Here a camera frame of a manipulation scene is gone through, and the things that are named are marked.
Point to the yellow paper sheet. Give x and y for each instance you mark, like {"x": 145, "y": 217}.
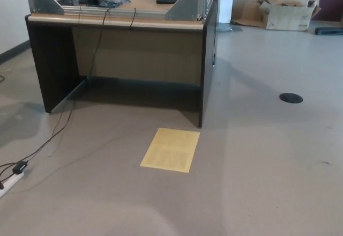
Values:
{"x": 171, "y": 150}

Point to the dark desk with beige top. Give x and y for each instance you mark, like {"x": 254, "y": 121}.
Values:
{"x": 134, "y": 56}

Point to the clear plastic wrap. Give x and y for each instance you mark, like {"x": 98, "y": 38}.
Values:
{"x": 227, "y": 28}

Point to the round black floor cover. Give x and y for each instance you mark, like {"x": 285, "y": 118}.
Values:
{"x": 291, "y": 97}

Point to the flattened brown cardboard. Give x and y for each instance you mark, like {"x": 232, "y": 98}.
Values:
{"x": 246, "y": 13}

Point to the white cardboard box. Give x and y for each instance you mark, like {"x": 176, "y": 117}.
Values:
{"x": 289, "y": 18}

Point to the black power adapter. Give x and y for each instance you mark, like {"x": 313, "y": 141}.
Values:
{"x": 20, "y": 166}

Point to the dark blue foam piece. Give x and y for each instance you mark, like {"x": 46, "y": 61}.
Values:
{"x": 329, "y": 30}

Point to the white power strip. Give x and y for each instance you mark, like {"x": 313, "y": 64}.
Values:
{"x": 10, "y": 182}

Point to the aluminium extrusion frame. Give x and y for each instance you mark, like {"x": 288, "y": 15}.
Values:
{"x": 45, "y": 2}

